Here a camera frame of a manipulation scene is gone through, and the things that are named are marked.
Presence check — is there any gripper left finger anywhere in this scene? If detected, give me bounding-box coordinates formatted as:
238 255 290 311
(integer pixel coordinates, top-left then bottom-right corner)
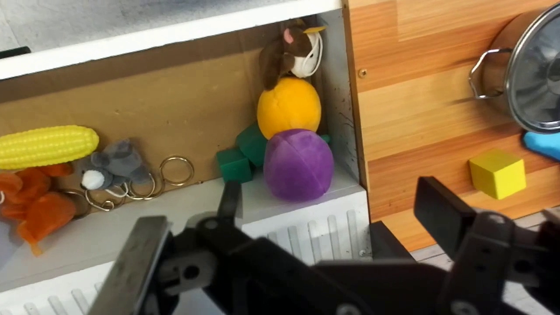
85 215 252 315

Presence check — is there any small silver pot with lid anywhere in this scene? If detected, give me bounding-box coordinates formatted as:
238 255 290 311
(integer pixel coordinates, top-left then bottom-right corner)
467 2 560 135

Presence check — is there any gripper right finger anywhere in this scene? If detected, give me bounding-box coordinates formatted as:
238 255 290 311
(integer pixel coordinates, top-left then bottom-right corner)
413 175 560 315

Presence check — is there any white toy sink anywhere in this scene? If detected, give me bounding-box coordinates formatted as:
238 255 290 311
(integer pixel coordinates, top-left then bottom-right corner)
0 0 372 315

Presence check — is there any green foam block toy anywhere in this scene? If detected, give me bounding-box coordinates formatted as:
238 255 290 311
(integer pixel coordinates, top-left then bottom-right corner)
215 122 271 185

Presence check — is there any purple round plush toy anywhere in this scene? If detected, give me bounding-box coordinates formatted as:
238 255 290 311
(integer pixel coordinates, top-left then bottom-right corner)
262 128 336 203

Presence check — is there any grey mouse toy with rings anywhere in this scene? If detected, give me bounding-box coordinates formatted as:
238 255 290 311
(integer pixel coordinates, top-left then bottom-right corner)
77 138 197 213

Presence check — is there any brown mouse plush toy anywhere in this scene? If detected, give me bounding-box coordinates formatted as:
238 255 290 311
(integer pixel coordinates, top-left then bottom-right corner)
259 21 327 93

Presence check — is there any wooden countertop beside sink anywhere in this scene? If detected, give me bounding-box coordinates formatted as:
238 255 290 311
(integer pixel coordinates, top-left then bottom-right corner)
343 0 560 254

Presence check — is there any yellow round plush toy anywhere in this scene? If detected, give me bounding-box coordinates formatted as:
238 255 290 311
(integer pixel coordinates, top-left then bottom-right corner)
255 75 323 142

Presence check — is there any orange carrot plush toy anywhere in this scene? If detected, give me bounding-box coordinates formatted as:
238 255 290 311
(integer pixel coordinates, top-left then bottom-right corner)
0 161 82 257

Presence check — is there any yellow corn cob toy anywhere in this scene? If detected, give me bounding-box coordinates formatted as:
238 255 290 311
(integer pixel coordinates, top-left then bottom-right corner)
0 122 101 173

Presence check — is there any yellow cube block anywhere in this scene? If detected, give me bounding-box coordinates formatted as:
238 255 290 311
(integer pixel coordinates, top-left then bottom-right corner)
467 150 528 201

